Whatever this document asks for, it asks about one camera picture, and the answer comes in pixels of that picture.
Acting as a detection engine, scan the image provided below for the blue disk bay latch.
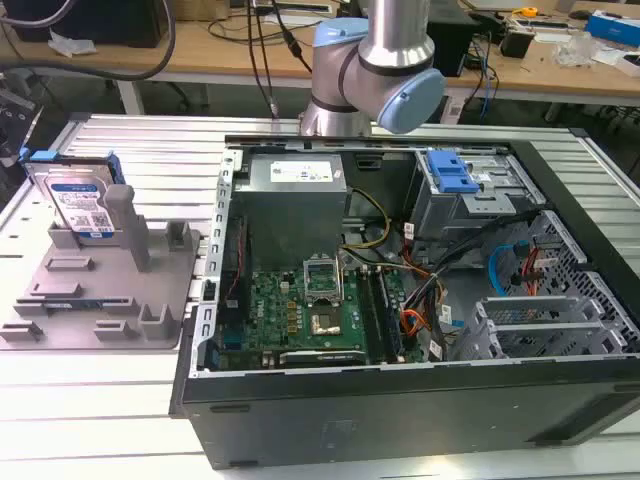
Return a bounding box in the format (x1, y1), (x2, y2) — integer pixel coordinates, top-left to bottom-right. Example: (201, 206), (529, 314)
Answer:
(426, 148), (480, 195)

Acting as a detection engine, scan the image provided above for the grey metal disk bay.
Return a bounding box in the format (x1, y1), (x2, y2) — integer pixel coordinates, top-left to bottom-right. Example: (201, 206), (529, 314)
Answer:
(408, 148), (546, 242)

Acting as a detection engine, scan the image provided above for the hard disk in blue carrier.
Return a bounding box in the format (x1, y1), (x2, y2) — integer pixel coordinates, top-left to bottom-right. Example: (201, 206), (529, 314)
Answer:
(20, 149), (126, 241)

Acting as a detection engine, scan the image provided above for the grey power supply unit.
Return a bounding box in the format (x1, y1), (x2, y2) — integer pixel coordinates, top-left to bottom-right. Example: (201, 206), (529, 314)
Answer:
(231, 152), (349, 274)

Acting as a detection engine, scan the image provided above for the metal socket cover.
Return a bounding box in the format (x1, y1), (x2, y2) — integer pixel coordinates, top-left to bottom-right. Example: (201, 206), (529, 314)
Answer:
(302, 258), (342, 307)

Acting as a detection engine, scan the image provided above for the green motherboard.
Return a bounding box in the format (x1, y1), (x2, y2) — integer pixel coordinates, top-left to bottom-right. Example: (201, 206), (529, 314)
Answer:
(215, 267), (427, 370)

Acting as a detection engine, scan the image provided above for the CPU socket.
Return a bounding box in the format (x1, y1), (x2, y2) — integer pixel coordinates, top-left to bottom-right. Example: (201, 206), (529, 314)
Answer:
(308, 310), (342, 338)

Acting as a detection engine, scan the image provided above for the RAM slot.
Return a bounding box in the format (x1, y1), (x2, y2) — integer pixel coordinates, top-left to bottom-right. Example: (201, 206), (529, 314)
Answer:
(360, 267), (385, 362)

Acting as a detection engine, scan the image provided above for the black graphics card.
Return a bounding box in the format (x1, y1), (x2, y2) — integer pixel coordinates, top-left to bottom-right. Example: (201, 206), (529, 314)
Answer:
(278, 348), (369, 367)

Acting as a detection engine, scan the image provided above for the black open PC case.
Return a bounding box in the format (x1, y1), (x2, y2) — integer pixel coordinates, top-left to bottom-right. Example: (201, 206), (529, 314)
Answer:
(168, 133), (640, 471)

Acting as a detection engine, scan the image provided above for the wooden desk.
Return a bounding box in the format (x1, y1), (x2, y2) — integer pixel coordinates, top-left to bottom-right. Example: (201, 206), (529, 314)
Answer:
(0, 0), (640, 97)

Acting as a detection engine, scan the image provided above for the grey plastic parts rack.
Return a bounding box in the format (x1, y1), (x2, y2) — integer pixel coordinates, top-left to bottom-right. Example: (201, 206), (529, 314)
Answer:
(0, 184), (202, 352)

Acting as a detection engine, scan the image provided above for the perforated metal drive cage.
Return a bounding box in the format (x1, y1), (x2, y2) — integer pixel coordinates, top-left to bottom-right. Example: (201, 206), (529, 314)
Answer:
(452, 209), (640, 359)

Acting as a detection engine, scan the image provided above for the RAM stick in rack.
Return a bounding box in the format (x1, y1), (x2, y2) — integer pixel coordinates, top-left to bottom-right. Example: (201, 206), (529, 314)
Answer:
(14, 297), (129, 308)

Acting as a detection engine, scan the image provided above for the black electronic box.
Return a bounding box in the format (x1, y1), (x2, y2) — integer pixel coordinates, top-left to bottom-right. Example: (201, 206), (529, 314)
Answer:
(500, 25), (536, 58)

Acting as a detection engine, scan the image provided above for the blue cardboard box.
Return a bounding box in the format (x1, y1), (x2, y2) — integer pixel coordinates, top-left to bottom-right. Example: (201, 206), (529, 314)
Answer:
(584, 10), (640, 50)

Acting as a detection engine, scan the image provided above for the yellow black power wire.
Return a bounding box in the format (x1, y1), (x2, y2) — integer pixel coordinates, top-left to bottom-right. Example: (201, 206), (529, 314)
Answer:
(339, 187), (392, 251)

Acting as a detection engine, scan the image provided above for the orange wire bundle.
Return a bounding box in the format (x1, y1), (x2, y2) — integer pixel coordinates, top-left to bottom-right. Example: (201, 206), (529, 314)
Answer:
(399, 259), (451, 351)

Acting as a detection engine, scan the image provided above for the blue SATA wire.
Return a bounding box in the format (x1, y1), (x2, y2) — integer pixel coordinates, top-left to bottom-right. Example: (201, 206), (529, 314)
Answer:
(487, 240), (531, 304)

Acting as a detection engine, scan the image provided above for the black hanging cable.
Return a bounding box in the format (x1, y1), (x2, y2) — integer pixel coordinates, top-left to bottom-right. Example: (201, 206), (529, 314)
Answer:
(248, 0), (280, 120)

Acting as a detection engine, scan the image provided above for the thick grey cable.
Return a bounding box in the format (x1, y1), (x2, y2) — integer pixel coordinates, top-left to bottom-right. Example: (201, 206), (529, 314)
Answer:
(0, 0), (178, 81)

